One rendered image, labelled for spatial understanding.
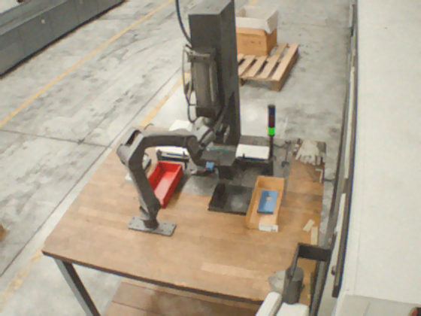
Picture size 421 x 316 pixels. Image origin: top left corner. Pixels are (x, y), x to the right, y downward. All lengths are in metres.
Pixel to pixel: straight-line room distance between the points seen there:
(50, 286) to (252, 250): 1.67
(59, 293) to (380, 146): 2.37
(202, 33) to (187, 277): 0.94
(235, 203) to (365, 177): 1.09
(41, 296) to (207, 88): 1.84
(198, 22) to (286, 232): 0.90
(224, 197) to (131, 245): 0.45
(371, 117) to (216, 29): 0.92
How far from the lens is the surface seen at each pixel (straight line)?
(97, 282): 2.69
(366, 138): 0.71
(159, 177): 1.87
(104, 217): 1.74
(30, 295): 2.82
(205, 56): 1.51
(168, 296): 2.24
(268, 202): 1.68
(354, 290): 0.48
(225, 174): 1.79
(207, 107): 1.61
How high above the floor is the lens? 2.07
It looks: 37 degrees down
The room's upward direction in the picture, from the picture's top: 6 degrees counter-clockwise
